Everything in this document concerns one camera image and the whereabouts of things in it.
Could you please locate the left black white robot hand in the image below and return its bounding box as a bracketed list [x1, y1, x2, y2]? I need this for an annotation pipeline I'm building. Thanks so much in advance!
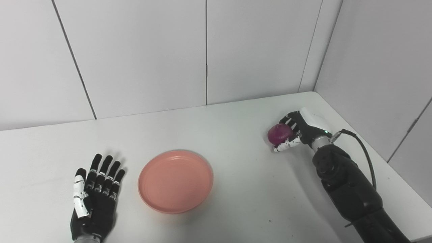
[70, 154, 126, 242]

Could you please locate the pink round plate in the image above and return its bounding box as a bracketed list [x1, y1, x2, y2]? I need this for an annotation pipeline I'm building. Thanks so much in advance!
[138, 150, 214, 214]

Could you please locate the purple red onion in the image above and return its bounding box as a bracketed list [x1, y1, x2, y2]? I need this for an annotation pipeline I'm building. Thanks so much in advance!
[268, 124, 293, 146]

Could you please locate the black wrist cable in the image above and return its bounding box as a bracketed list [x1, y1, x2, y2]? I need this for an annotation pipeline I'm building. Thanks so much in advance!
[330, 129, 377, 189]

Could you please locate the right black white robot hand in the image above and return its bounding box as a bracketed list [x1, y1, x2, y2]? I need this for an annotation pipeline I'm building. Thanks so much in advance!
[273, 107, 333, 153]

